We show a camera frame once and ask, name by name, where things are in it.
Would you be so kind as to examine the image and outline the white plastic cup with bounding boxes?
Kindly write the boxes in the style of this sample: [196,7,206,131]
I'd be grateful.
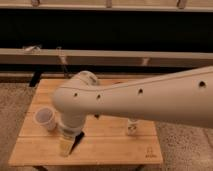
[34,107,56,131]

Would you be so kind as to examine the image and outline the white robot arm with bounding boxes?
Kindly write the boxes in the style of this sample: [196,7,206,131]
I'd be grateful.
[52,66,213,157]

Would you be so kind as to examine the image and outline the small white bottle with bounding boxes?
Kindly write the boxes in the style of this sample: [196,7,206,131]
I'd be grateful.
[127,119,138,136]

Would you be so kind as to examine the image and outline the small wooden table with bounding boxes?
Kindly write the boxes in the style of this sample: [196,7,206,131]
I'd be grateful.
[9,79,163,166]

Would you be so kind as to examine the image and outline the black smartphone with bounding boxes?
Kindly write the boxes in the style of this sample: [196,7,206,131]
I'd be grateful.
[70,131,85,154]

